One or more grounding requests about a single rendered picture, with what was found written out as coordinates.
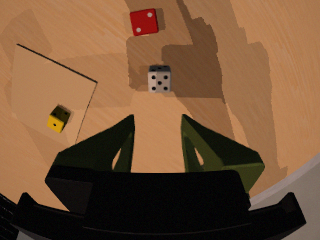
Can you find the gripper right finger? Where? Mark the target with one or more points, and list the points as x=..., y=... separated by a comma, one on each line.
x=218, y=153

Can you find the red die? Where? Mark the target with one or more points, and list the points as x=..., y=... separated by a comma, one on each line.
x=144, y=22

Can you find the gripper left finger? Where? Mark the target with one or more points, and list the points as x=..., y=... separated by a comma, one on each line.
x=98, y=151

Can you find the white die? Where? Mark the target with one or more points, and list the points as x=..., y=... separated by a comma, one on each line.
x=159, y=79

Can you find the yellow die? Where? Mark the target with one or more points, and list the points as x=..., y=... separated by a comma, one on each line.
x=58, y=119

